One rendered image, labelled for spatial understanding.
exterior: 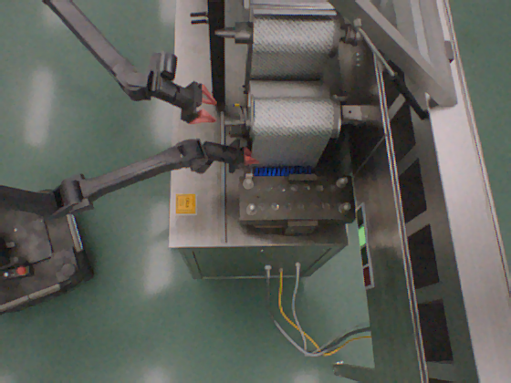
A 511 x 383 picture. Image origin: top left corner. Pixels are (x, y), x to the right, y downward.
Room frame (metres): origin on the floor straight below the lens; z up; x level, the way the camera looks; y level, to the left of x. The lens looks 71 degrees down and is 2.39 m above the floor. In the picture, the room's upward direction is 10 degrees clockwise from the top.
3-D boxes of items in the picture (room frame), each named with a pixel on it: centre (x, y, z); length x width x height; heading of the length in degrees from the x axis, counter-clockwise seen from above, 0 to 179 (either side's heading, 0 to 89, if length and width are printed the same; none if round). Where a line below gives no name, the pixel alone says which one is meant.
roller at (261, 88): (0.80, -0.07, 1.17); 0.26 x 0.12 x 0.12; 101
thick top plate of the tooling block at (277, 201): (0.51, -0.16, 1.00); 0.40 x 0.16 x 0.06; 101
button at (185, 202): (0.46, 0.23, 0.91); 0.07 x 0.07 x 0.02; 11
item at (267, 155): (0.62, -0.09, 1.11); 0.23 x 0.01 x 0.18; 101
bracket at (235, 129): (0.69, 0.08, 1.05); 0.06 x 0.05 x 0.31; 101
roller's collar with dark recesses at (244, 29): (0.90, 0.10, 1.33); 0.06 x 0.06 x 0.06; 11
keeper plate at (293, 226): (0.42, -0.19, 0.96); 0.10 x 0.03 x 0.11; 101
